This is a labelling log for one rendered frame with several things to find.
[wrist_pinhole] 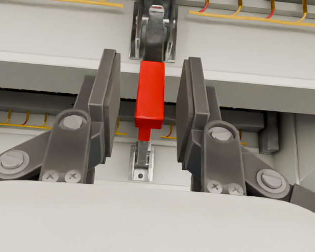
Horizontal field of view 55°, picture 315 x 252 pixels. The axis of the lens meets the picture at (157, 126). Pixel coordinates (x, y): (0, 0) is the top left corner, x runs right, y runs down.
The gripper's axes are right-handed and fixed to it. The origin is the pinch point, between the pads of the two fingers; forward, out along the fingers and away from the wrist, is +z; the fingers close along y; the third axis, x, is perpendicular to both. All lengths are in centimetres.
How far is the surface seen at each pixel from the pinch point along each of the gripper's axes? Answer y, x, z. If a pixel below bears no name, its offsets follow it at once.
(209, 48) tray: 3.6, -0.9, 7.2
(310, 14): 10.1, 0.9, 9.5
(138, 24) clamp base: -0.9, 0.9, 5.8
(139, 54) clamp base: -0.7, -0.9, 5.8
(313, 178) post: 17.0, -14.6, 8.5
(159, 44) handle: 0.3, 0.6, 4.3
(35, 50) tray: -6.9, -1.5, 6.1
